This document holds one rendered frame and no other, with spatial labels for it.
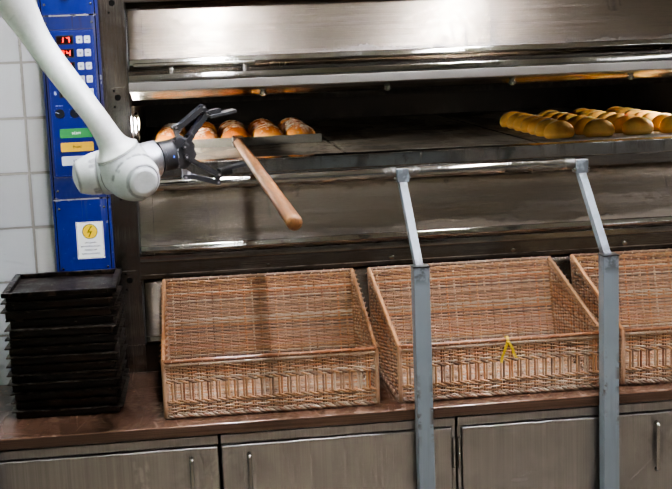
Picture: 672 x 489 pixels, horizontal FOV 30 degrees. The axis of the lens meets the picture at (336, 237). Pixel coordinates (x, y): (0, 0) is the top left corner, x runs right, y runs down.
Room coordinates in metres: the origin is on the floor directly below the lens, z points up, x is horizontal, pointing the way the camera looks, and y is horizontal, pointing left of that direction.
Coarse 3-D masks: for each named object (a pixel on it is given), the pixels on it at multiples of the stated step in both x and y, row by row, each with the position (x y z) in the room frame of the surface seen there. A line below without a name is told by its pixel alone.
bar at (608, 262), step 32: (544, 160) 3.29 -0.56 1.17; (576, 160) 3.29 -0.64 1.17; (416, 256) 3.05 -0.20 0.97; (608, 256) 3.07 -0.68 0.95; (416, 288) 3.01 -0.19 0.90; (608, 288) 3.07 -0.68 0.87; (416, 320) 3.01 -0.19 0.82; (608, 320) 3.07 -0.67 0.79; (416, 352) 3.01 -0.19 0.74; (608, 352) 3.07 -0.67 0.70; (416, 384) 3.01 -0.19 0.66; (608, 384) 3.07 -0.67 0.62; (416, 416) 3.03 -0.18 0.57; (608, 416) 3.07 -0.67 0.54; (416, 448) 3.04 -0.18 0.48; (608, 448) 3.07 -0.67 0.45; (608, 480) 3.07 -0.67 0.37
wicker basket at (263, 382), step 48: (192, 288) 3.50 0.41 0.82; (240, 288) 3.52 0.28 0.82; (288, 288) 3.53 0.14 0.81; (336, 288) 3.54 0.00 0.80; (240, 336) 3.48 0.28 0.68; (288, 336) 3.49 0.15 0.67; (336, 336) 3.51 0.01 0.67; (192, 384) 3.05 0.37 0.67; (240, 384) 3.31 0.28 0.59; (288, 384) 3.08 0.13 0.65; (336, 384) 3.28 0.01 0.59
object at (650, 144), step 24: (528, 144) 3.68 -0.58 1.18; (552, 144) 3.67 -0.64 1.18; (576, 144) 3.68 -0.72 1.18; (600, 144) 3.69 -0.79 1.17; (624, 144) 3.69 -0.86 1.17; (648, 144) 3.70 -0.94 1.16; (192, 168) 3.54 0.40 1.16; (240, 168) 3.56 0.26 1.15; (264, 168) 3.57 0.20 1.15; (288, 168) 3.57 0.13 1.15; (312, 168) 3.58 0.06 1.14; (336, 168) 3.59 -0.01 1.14
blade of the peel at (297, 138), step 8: (256, 136) 4.03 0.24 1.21; (264, 136) 4.03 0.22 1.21; (272, 136) 4.04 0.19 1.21; (280, 136) 4.04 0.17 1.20; (288, 136) 4.04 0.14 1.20; (296, 136) 4.05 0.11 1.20; (304, 136) 4.05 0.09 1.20; (312, 136) 4.05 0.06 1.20; (320, 136) 4.06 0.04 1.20; (200, 144) 4.01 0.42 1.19; (208, 144) 4.01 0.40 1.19; (216, 144) 4.01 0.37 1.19; (224, 144) 4.02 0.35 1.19; (248, 144) 4.03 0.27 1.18; (256, 144) 4.03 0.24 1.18; (264, 144) 4.03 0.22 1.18
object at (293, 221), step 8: (240, 144) 3.72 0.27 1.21; (240, 152) 3.59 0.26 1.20; (248, 152) 3.45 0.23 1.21; (248, 160) 3.29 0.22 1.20; (256, 160) 3.23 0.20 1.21; (256, 168) 3.06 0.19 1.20; (256, 176) 2.97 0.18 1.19; (264, 176) 2.86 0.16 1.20; (264, 184) 2.76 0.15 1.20; (272, 184) 2.70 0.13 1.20; (272, 192) 2.59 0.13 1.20; (280, 192) 2.57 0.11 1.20; (272, 200) 2.53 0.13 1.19; (280, 200) 2.45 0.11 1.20; (280, 208) 2.38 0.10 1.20; (288, 208) 2.33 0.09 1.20; (288, 216) 2.25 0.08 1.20; (296, 216) 2.24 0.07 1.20; (288, 224) 2.24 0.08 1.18; (296, 224) 2.24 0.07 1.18
